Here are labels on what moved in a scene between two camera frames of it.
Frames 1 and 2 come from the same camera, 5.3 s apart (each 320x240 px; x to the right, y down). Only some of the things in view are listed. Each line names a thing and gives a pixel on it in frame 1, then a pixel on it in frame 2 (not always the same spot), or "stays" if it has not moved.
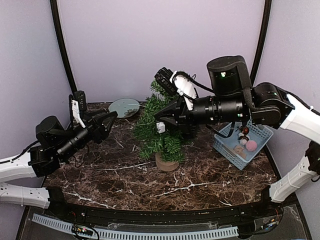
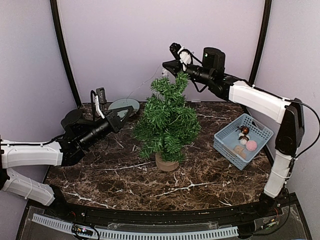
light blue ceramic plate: (124, 107) stays
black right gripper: (188, 128) → (174, 66)
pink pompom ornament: (251, 145) stays
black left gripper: (97, 130) → (116, 123)
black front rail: (209, 216) stays
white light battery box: (160, 127) → (164, 72)
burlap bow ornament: (239, 150) stays
